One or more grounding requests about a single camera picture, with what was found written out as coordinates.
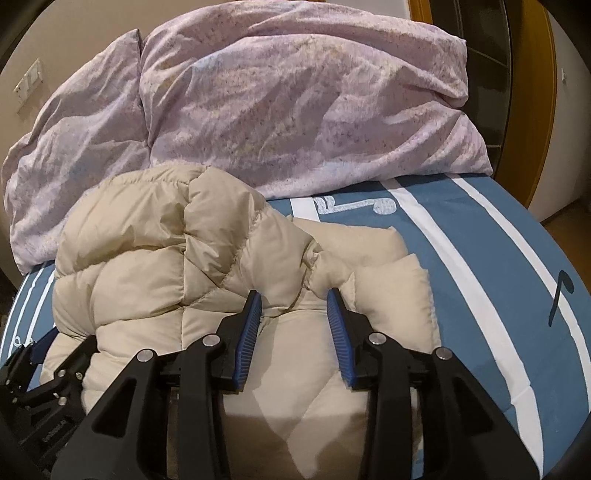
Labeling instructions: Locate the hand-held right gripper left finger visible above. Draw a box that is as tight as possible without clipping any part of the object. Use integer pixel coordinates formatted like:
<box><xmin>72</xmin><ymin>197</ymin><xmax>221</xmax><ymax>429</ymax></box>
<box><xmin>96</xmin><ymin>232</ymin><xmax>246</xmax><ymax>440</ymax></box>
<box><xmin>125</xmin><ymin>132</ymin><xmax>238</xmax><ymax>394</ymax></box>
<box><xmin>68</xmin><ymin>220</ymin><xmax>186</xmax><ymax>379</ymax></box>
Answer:
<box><xmin>50</xmin><ymin>290</ymin><xmax>264</xmax><ymax>480</ymax></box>

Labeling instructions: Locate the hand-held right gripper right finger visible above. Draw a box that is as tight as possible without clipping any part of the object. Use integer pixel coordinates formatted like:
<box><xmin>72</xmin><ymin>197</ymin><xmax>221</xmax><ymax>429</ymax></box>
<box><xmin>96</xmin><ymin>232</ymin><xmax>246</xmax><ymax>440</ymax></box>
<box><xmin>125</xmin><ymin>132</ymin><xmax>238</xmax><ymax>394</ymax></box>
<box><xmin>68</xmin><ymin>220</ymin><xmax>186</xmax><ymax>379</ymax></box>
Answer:
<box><xmin>325</xmin><ymin>287</ymin><xmax>541</xmax><ymax>480</ymax></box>

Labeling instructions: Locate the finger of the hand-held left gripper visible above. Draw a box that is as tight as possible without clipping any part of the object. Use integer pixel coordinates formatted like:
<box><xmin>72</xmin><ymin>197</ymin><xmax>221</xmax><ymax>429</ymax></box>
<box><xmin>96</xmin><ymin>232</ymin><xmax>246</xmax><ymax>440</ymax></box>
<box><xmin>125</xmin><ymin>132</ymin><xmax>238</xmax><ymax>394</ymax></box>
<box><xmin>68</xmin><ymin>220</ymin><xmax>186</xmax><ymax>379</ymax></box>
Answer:
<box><xmin>39</xmin><ymin>333</ymin><xmax>99</xmax><ymax>400</ymax></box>
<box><xmin>0</xmin><ymin>342</ymin><xmax>37</xmax><ymax>393</ymax></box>

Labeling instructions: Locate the beige puffer jacket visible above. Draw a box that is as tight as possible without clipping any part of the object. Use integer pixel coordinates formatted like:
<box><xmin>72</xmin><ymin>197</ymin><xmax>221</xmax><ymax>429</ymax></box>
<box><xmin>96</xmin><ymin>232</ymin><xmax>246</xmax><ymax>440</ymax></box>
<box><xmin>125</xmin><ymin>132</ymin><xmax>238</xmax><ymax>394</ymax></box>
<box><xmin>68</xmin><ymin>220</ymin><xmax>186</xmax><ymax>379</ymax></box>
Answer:
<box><xmin>41</xmin><ymin>165</ymin><xmax>441</xmax><ymax>480</ymax></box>

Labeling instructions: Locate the blue white striped bed sheet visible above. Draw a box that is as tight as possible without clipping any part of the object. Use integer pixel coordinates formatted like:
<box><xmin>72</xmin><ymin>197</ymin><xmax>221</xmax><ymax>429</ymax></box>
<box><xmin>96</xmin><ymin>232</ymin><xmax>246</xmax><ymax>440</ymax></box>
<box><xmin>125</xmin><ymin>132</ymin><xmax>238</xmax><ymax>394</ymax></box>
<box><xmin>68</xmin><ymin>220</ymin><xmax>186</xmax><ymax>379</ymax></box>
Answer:
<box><xmin>0</xmin><ymin>173</ymin><xmax>591</xmax><ymax>480</ymax></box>

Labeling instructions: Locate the lilac patterned duvet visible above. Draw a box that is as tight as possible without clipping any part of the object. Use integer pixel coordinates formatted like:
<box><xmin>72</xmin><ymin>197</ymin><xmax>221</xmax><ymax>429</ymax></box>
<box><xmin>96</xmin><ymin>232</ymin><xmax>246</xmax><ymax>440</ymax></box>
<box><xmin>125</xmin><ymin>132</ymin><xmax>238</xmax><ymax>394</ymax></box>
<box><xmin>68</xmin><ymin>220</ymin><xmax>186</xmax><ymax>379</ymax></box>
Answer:
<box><xmin>1</xmin><ymin>1</ymin><xmax>494</xmax><ymax>278</ymax></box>

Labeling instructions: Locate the beige wall light switch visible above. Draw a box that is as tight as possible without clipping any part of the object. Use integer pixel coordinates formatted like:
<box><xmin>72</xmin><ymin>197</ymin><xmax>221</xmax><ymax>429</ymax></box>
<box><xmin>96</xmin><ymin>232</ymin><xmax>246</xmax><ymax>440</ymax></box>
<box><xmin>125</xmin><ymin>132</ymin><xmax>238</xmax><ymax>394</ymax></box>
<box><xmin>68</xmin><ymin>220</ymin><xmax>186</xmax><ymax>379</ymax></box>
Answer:
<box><xmin>14</xmin><ymin>58</ymin><xmax>45</xmax><ymax>114</ymax></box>

